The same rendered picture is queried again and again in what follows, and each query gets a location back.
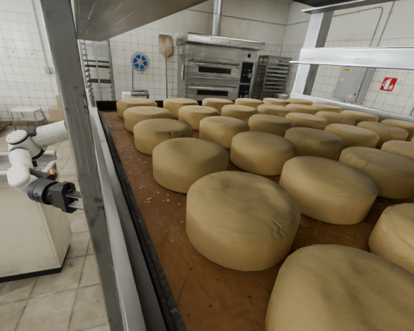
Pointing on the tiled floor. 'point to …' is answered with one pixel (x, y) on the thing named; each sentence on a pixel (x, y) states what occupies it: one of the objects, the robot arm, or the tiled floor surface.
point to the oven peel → (165, 48)
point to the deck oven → (215, 66)
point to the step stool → (28, 116)
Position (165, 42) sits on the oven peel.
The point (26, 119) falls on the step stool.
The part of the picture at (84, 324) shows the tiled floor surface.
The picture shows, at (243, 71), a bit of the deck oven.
